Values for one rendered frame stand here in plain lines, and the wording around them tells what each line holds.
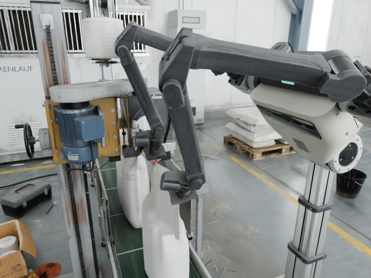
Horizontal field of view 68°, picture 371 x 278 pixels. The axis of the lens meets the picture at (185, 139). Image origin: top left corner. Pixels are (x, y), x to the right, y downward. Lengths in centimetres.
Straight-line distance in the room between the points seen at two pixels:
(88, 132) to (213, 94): 518
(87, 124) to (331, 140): 88
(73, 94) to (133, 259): 105
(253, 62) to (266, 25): 621
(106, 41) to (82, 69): 294
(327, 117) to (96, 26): 89
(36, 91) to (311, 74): 380
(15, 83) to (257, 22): 481
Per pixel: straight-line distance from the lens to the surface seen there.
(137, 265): 177
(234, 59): 60
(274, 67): 63
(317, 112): 92
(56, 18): 145
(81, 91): 119
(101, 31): 120
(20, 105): 423
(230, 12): 631
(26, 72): 416
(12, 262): 239
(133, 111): 145
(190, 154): 79
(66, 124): 124
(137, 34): 108
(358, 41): 890
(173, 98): 60
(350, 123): 99
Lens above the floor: 158
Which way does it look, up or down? 19 degrees down
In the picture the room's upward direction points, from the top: straight up
